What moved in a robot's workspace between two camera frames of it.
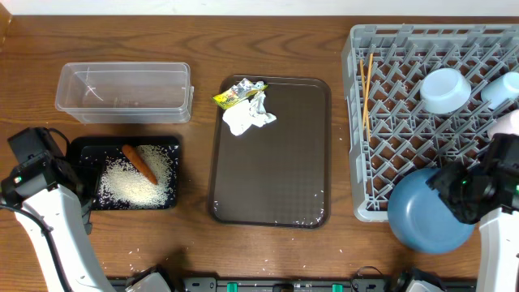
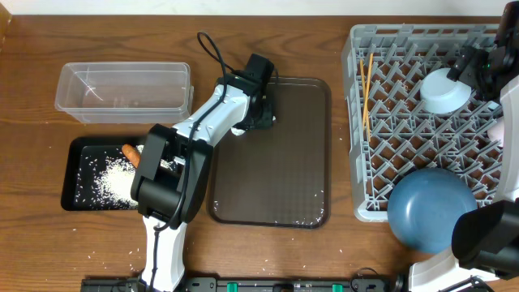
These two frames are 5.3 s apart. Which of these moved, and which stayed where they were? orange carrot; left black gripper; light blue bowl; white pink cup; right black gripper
Moved: left black gripper; right black gripper
Stayed: light blue bowl; white pink cup; orange carrot
